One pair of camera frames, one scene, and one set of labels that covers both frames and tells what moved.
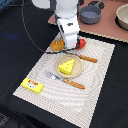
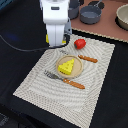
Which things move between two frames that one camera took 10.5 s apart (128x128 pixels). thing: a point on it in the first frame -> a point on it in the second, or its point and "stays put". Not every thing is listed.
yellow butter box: [32, 85] -> [47, 39]
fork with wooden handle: [65, 80] stays put
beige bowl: [121, 17] stays put
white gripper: [70, 30] -> [58, 24]
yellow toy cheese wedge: [66, 67] stays put
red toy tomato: [80, 44] stays put
